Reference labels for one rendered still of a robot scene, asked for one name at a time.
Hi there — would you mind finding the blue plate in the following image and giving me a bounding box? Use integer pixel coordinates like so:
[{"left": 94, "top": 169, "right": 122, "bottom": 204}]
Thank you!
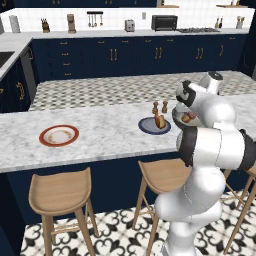
[{"left": 137, "top": 116, "right": 172, "bottom": 136}]

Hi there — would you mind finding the black toaster oven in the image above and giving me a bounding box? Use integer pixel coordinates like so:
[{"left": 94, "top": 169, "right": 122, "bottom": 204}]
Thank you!
[{"left": 150, "top": 14, "right": 179, "bottom": 32}]

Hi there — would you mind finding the red rimmed plate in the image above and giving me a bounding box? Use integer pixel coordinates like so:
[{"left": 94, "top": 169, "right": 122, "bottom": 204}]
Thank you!
[{"left": 38, "top": 124, "right": 80, "bottom": 148}]

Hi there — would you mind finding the black utensil rail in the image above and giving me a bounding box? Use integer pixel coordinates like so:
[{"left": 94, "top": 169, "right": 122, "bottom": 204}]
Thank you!
[{"left": 86, "top": 10, "right": 105, "bottom": 29}]

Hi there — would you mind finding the black hob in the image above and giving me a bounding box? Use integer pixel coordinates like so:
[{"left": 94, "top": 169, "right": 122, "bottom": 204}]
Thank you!
[{"left": 175, "top": 27, "right": 221, "bottom": 34}]

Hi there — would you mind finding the dark sink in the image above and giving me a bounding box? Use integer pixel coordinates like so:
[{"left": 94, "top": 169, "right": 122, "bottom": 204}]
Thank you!
[{"left": 0, "top": 51, "right": 16, "bottom": 70}]

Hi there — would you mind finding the brown coffee grinder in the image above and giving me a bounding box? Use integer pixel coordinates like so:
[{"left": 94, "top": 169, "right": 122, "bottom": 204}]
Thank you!
[{"left": 66, "top": 13, "right": 77, "bottom": 35}]

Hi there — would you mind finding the wooden wall shelf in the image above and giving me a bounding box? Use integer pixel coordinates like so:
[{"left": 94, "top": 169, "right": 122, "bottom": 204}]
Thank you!
[
  {"left": 215, "top": 0, "right": 250, "bottom": 9},
  {"left": 156, "top": 0, "right": 180, "bottom": 9}
]

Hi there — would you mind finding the navy base cupboard run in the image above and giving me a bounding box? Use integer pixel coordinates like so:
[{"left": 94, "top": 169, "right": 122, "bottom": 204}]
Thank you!
[{"left": 30, "top": 33, "right": 250, "bottom": 83}]

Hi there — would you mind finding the navy side cupboard run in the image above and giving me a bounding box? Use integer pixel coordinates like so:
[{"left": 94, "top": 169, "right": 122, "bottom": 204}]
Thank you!
[{"left": 0, "top": 58, "right": 33, "bottom": 115}]

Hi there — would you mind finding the navy tall cabinet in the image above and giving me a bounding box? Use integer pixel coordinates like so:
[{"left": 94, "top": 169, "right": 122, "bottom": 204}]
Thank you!
[{"left": 237, "top": 0, "right": 256, "bottom": 80}]

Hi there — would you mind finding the grey utensil pot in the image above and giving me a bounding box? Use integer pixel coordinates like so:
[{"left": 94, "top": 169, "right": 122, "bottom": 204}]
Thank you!
[{"left": 235, "top": 15, "right": 246, "bottom": 30}]

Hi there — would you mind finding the grey bowl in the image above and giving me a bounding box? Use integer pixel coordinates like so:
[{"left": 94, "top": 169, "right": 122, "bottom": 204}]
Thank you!
[{"left": 171, "top": 105, "right": 205, "bottom": 131}]

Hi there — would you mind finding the grey dishwasher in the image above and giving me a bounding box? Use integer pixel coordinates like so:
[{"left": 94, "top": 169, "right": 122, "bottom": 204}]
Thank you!
[{"left": 19, "top": 45, "right": 38, "bottom": 103}]

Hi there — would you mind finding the brown knife block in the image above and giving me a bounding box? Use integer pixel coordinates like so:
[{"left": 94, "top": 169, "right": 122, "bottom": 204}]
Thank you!
[{"left": 40, "top": 18, "right": 51, "bottom": 34}]

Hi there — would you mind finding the silver toaster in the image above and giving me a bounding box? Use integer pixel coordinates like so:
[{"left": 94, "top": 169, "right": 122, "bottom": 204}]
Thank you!
[{"left": 124, "top": 19, "right": 136, "bottom": 33}]

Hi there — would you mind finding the navy wall cupboard run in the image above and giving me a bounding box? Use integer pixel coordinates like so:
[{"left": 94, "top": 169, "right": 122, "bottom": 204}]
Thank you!
[{"left": 0, "top": 0, "right": 158, "bottom": 10}]

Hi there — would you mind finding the navy kitchen island base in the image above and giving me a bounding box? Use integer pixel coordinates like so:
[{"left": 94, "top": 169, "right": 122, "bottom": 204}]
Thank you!
[{"left": 0, "top": 151, "right": 250, "bottom": 256}]

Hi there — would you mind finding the white paper towel roll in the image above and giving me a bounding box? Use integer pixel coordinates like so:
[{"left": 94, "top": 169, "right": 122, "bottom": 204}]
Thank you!
[{"left": 8, "top": 14, "right": 22, "bottom": 34}]

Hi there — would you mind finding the wooden bar stool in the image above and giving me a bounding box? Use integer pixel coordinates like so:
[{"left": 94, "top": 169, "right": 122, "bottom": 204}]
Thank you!
[
  {"left": 28, "top": 166, "right": 100, "bottom": 256},
  {"left": 131, "top": 158, "right": 193, "bottom": 256},
  {"left": 221, "top": 164, "right": 256, "bottom": 256}
]

